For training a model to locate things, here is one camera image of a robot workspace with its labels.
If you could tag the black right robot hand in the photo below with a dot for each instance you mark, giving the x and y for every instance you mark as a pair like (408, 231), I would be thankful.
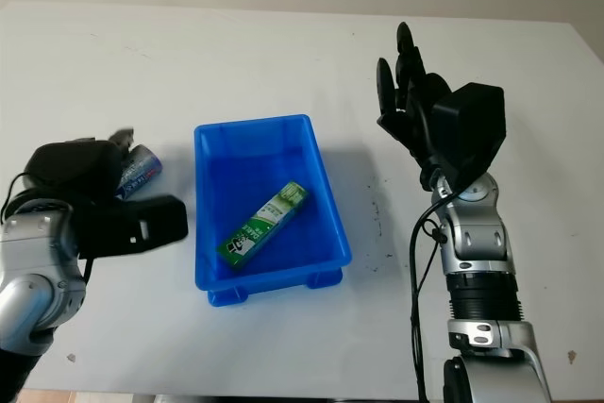
(415, 101)

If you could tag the green toothpaste box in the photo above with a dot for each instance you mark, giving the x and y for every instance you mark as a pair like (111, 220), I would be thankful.
(262, 226)

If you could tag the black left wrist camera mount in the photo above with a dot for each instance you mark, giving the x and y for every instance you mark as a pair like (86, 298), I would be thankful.
(141, 223)

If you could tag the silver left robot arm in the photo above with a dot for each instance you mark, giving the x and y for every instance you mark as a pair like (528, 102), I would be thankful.
(33, 271)

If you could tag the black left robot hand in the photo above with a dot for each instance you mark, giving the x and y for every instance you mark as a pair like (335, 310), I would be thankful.
(71, 167)

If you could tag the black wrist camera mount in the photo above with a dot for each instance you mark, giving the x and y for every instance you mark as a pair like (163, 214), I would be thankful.
(472, 124)
(141, 223)

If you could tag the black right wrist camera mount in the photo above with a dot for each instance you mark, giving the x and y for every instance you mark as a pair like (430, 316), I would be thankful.
(472, 124)

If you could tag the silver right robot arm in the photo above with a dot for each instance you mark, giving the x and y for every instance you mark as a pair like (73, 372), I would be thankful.
(481, 271)

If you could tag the blue silver toothpaste box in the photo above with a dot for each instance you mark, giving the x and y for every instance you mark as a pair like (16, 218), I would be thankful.
(139, 174)

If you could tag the blue plastic tray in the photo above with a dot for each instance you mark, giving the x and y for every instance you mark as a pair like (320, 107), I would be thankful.
(264, 176)

